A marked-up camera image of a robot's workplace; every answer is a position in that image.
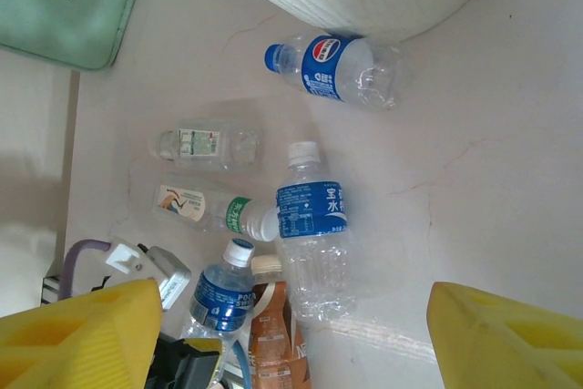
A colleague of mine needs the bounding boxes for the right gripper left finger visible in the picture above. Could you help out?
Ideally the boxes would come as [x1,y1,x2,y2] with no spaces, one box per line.
[0,278,164,389]

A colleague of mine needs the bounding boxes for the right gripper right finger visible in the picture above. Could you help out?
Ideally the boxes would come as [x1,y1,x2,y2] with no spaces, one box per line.
[427,282,583,389]

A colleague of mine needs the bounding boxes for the small Pocari Sweat bottle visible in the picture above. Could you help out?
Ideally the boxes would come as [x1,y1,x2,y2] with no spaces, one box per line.
[179,238,257,385]

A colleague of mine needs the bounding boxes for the brown coffee drink bottle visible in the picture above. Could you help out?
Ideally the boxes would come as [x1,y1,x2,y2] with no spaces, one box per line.
[245,254,315,389]

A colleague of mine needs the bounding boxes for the clear bottle green neck band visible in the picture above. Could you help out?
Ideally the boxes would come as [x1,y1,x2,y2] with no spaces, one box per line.
[152,174,280,242]

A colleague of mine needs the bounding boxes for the large blue label white-cap bottle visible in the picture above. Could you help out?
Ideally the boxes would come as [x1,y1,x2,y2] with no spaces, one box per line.
[274,140,361,324]

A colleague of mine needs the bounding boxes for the clear bottle green white label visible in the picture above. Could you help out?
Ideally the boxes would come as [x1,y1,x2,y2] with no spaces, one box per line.
[148,118,265,174]

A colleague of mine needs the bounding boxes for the Pepsi label clear bottle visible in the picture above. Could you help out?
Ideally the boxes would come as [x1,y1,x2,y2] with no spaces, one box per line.
[263,32,414,112]

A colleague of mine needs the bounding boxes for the blue stethoscope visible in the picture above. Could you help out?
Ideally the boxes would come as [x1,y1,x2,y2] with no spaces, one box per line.
[230,341,251,389]

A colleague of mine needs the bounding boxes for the mint green medicine bag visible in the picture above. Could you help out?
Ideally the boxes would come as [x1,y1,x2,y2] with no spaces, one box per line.
[0,0,154,72]

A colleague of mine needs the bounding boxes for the aluminium side rail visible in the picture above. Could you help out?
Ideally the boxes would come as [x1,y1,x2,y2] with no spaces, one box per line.
[40,272,69,306]

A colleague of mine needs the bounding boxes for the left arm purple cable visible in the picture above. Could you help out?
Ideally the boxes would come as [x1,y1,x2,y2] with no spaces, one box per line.
[58,238,113,303]

